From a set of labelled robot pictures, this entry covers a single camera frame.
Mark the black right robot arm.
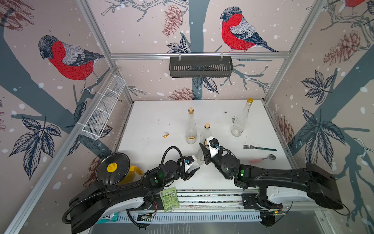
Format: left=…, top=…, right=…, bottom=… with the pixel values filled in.
left=199, top=138, right=345, bottom=211

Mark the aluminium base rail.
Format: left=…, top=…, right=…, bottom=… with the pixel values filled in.
left=84, top=188, right=322, bottom=224

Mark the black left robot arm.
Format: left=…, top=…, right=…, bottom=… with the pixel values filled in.
left=62, top=146, right=198, bottom=234

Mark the green handled fork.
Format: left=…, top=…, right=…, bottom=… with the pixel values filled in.
left=243, top=144, right=277, bottom=152

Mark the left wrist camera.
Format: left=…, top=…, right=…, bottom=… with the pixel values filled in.
left=183, top=155, right=196, bottom=172

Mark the tall corked glass bottle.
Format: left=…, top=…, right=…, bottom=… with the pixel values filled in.
left=186, top=107, right=197, bottom=144

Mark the Fox's candy bag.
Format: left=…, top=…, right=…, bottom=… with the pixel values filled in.
left=97, top=213, right=118, bottom=224

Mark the black hanging metal basket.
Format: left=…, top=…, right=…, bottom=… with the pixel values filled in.
left=169, top=56, right=233, bottom=78

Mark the white wire mesh basket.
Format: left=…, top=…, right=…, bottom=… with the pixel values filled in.
left=81, top=75, right=126, bottom=140

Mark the green snack packet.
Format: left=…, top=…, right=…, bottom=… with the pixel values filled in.
left=160, top=187, right=180, bottom=212

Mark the small corked glass bottle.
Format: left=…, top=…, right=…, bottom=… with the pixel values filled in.
left=200, top=123, right=212, bottom=144

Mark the small corked labelled bottle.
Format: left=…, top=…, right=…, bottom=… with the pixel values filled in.
left=196, top=140, right=208, bottom=166

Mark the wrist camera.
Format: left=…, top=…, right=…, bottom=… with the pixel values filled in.
left=206, top=136, right=220, bottom=158
left=183, top=155, right=196, bottom=172

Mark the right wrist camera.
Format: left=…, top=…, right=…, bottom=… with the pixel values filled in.
left=206, top=136, right=220, bottom=158

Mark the yellow cap glass bottle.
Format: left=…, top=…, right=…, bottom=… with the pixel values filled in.
left=231, top=98, right=254, bottom=137

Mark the pink handled spoon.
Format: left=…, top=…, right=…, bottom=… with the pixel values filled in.
left=250, top=154, right=276, bottom=164

